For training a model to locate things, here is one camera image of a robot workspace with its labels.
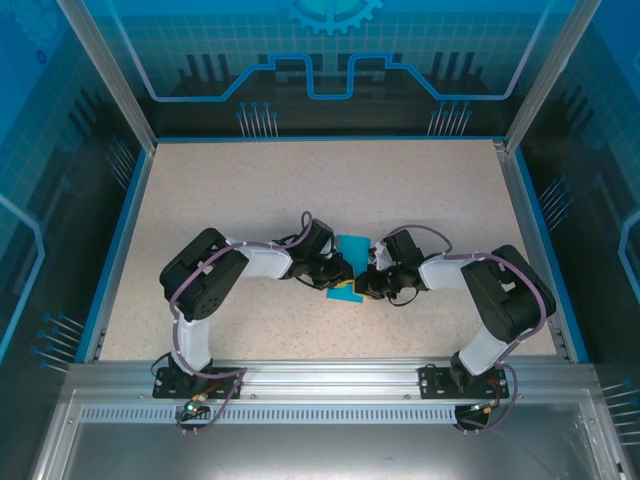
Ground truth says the blue paper sheet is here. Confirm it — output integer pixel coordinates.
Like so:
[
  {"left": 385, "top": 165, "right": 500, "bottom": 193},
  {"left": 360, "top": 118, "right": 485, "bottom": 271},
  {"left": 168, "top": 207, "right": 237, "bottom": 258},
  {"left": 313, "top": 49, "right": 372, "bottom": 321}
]
[{"left": 324, "top": 233, "right": 372, "bottom": 305}]

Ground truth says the blue table edge trim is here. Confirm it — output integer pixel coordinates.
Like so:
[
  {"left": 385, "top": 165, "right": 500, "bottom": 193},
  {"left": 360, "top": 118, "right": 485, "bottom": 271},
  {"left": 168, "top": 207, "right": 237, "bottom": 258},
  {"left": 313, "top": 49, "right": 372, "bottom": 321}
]
[
  {"left": 512, "top": 147, "right": 592, "bottom": 364},
  {"left": 154, "top": 133, "right": 506, "bottom": 143}
]

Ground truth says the aluminium mounting rail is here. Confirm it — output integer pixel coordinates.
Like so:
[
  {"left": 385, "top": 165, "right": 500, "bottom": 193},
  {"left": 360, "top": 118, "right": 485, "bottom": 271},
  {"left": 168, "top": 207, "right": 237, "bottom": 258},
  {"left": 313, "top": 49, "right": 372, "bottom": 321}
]
[{"left": 67, "top": 357, "right": 596, "bottom": 401}]

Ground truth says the aluminium side rail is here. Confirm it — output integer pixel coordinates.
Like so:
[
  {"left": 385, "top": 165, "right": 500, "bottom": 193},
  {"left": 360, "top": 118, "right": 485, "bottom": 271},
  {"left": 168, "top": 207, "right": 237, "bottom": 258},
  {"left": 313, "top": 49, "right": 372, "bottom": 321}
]
[{"left": 493, "top": 141, "right": 572, "bottom": 360}]

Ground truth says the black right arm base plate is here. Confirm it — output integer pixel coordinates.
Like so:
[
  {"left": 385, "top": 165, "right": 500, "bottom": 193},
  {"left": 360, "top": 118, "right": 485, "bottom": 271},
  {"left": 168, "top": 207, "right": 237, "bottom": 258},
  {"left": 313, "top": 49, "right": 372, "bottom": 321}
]
[{"left": 418, "top": 364, "right": 507, "bottom": 400}]

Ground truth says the slotted aluminium cable duct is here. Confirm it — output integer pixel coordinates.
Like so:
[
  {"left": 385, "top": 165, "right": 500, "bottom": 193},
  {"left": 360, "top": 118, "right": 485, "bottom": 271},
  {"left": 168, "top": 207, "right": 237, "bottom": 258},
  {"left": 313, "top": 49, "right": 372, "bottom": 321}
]
[{"left": 78, "top": 405, "right": 584, "bottom": 424}]

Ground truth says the cable connector with green light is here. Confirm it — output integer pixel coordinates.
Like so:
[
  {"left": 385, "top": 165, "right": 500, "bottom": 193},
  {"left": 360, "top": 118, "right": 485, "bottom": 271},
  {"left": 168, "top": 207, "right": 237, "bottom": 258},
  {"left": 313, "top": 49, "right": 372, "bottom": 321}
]
[
  {"left": 464, "top": 399, "right": 502, "bottom": 417},
  {"left": 180, "top": 392, "right": 210, "bottom": 417}
]

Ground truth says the blue printed enclosure panel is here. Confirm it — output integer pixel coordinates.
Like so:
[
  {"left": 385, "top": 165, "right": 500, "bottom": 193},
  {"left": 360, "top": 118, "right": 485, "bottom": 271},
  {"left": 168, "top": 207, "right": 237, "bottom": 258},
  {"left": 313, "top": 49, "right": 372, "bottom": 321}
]
[
  {"left": 514, "top": 0, "right": 640, "bottom": 480},
  {"left": 0, "top": 0, "right": 151, "bottom": 480},
  {"left": 84, "top": 0, "right": 576, "bottom": 139}
]

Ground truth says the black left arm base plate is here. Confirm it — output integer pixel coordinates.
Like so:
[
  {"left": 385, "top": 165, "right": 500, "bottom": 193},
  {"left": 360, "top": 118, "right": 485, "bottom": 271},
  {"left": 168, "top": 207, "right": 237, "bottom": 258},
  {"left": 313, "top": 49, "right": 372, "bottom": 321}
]
[{"left": 152, "top": 366, "right": 245, "bottom": 400}]

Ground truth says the aluminium frame post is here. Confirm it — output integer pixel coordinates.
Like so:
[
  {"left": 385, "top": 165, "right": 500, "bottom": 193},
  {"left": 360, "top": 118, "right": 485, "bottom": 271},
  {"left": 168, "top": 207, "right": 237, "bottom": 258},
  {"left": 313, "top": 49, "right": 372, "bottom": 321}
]
[
  {"left": 55, "top": 0, "right": 159, "bottom": 151},
  {"left": 503, "top": 0, "right": 607, "bottom": 154}
]

